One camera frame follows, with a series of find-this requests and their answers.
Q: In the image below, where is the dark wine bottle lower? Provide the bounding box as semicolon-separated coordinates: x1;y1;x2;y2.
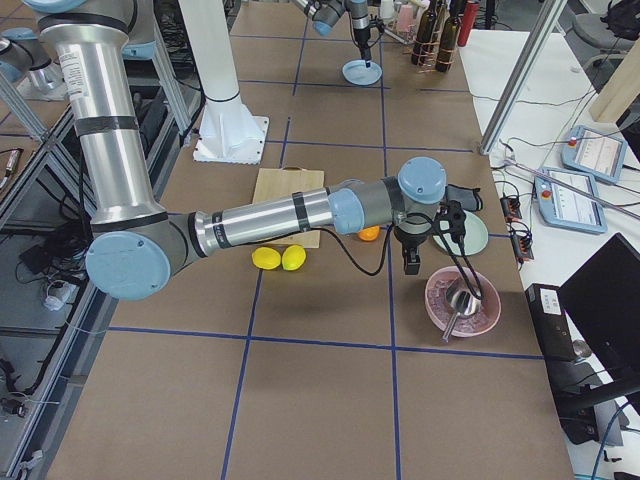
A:
435;1;463;73

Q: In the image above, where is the folded grey cloth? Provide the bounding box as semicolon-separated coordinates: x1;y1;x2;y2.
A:
445;184;484;212

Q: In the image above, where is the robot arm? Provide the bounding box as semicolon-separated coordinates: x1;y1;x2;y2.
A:
292;0;372;68
30;1;447;300

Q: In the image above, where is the light blue plate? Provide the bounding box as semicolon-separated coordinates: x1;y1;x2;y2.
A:
342;59;383;86

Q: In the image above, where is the lower yellow lemon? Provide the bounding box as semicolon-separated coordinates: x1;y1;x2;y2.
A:
251;247;282;270

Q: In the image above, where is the dark wine bottle upper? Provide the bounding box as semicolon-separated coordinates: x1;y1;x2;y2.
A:
411;0;438;67

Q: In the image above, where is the metal scoop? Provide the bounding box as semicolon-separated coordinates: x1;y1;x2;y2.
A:
441;277;481;343

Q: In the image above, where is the pink bowl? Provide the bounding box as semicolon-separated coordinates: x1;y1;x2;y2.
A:
424;267;502;338

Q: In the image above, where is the aluminium frame post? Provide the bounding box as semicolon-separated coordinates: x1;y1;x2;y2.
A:
479;0;568;155

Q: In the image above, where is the bamboo cutting board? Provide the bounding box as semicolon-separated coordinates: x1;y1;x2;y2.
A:
252;167;325;249

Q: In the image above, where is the black computer monitor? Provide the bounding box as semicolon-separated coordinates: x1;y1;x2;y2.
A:
559;233;639;378

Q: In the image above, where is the copper wire bottle rack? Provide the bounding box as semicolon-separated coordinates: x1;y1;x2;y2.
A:
411;1;449;73

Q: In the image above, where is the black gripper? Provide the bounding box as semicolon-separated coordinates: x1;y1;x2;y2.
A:
358;43;371;68
394;217;431;275

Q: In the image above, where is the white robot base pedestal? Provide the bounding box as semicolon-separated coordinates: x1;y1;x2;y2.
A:
179;0;269;165

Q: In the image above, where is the black computer box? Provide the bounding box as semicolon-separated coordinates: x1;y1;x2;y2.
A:
525;283;576;362

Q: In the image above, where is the yellow lemon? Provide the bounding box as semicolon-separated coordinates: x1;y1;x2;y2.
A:
281;245;307;271
251;247;282;270

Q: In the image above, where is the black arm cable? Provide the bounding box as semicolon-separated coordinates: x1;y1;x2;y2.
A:
319;199;485;302

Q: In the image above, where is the dark wine bottle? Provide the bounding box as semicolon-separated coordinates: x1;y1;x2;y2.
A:
435;1;463;73
411;0;438;67

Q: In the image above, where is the upper yellow lemon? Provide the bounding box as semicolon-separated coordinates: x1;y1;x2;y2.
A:
281;245;307;271

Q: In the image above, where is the far teach pendant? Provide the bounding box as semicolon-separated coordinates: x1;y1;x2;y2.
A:
561;125;628;185

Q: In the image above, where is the orange fruit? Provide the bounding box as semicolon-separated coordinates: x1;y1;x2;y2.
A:
357;225;381;242

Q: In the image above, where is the teach pendant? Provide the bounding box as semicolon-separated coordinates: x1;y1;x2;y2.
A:
561;125;628;185
534;168;607;235

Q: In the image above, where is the light green plate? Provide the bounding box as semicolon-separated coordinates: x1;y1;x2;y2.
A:
440;212;489;256

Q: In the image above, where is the near teach pendant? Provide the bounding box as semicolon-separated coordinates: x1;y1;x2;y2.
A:
534;168;607;235

